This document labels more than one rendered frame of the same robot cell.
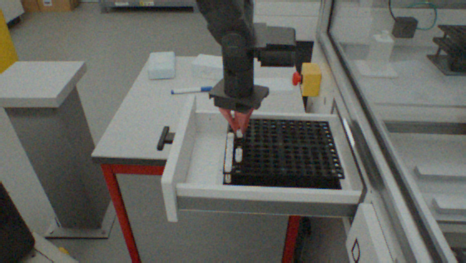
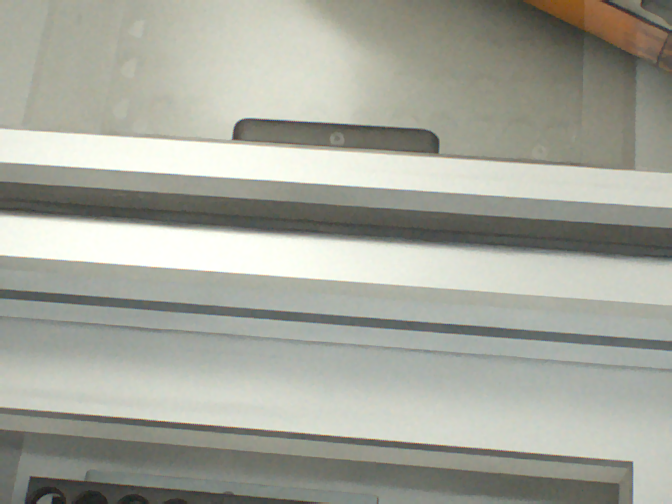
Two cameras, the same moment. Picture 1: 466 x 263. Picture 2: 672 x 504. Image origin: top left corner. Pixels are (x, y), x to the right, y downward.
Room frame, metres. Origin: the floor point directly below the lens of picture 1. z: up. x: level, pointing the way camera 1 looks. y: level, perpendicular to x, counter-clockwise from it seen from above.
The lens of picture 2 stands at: (0.24, -0.38, 1.30)
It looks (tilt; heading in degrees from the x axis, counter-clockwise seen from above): 66 degrees down; 99
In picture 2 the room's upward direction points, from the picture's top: 7 degrees counter-clockwise
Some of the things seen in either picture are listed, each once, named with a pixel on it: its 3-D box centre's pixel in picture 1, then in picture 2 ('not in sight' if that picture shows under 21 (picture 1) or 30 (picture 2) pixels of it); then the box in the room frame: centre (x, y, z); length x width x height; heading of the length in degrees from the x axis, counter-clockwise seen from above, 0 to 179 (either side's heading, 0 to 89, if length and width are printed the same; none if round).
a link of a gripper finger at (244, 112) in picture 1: (237, 112); not in sight; (0.56, -0.01, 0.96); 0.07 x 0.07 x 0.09; 64
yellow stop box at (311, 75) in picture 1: (309, 79); not in sight; (0.85, -0.22, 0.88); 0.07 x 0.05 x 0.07; 177
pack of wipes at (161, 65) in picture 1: (161, 64); not in sight; (1.14, 0.25, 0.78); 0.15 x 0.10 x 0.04; 7
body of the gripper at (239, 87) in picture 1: (238, 81); not in sight; (0.56, -0.02, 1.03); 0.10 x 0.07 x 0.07; 64
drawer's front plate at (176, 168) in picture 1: (183, 150); not in sight; (0.54, 0.10, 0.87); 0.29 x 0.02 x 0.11; 177
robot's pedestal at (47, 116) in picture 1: (64, 156); not in sight; (1.09, 0.72, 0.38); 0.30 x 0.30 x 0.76; 0
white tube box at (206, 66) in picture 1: (211, 67); not in sight; (1.11, 0.07, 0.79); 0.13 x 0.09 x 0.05; 72
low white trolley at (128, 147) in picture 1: (216, 179); not in sight; (0.95, 0.06, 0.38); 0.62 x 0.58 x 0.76; 177
